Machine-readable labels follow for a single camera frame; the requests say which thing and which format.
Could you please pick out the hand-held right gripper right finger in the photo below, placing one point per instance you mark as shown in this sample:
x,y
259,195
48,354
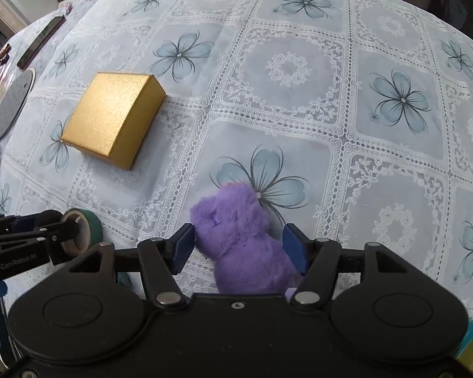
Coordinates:
x,y
293,245

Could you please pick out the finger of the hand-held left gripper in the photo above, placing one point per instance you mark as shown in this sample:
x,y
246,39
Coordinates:
x,y
43,219
61,234

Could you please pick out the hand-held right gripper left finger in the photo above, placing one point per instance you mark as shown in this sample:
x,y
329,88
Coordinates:
x,y
185,245

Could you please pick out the green tape roll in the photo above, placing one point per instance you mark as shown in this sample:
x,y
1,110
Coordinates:
x,y
92,224

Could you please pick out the purple plush toy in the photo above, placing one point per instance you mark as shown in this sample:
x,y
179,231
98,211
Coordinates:
x,y
240,236

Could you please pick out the grey round trivet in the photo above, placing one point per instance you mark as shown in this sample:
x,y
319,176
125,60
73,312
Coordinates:
x,y
12,106

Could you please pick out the floral lace tablecloth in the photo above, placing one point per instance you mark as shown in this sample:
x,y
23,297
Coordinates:
x,y
299,126

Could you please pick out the gold cardboard box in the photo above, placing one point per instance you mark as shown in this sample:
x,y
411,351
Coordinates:
x,y
110,118

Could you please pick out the dark hair clip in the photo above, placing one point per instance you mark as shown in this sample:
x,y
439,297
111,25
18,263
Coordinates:
x,y
4,53

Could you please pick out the black remote control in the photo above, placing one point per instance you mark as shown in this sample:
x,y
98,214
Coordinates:
x,y
41,41

